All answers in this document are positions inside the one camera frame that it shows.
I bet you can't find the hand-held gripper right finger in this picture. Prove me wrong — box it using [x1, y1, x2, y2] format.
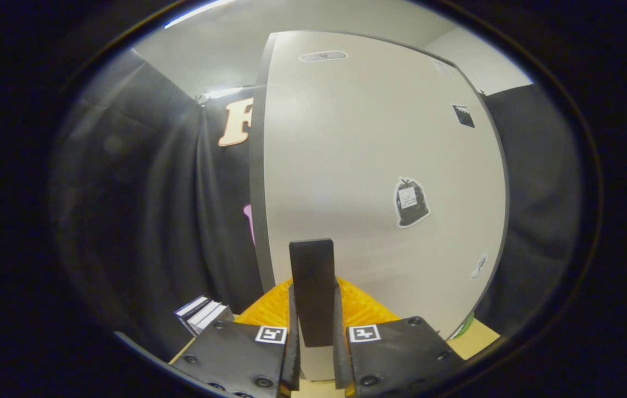
[333, 276, 465, 398]

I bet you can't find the white shoe cabinet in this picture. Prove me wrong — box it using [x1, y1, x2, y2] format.
[249, 30, 510, 382]

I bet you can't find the black backdrop cloth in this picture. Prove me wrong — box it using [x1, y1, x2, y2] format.
[51, 50, 585, 360]

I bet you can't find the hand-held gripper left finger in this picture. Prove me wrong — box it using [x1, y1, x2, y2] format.
[170, 279, 301, 398]

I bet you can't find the small green object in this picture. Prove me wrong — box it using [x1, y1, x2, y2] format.
[456, 313, 476, 339]

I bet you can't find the black cabinet door handle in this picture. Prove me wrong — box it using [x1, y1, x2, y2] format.
[289, 239, 337, 348]

